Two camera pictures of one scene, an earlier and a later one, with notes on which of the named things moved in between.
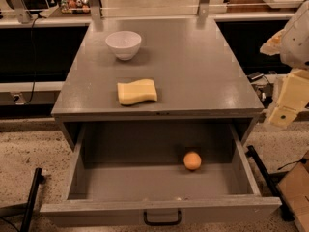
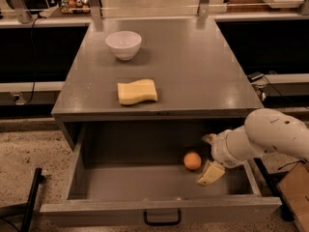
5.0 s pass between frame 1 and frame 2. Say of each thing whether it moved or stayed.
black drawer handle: stayed
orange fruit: stayed
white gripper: moved
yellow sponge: stayed
